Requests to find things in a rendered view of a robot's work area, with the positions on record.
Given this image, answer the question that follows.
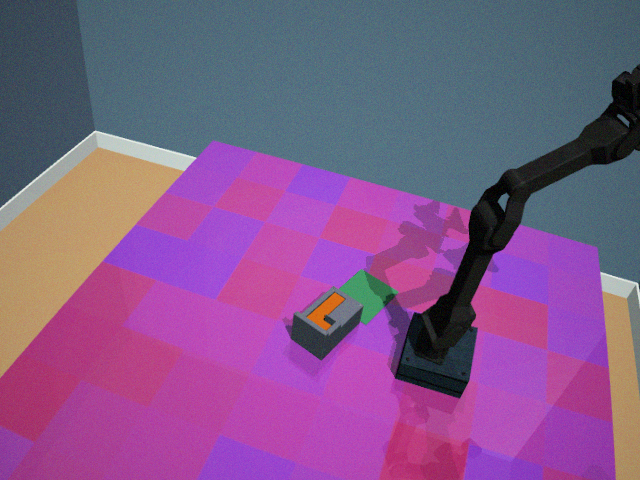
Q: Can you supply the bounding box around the orange l-shaped part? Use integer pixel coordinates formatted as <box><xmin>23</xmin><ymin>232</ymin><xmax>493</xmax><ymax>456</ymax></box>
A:
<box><xmin>307</xmin><ymin>293</ymin><xmax>345</xmax><ymax>331</ymax></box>

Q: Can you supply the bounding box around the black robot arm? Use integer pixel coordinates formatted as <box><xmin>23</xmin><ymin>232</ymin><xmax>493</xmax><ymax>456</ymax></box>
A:
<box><xmin>415</xmin><ymin>64</ymin><xmax>640</xmax><ymax>366</ymax></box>

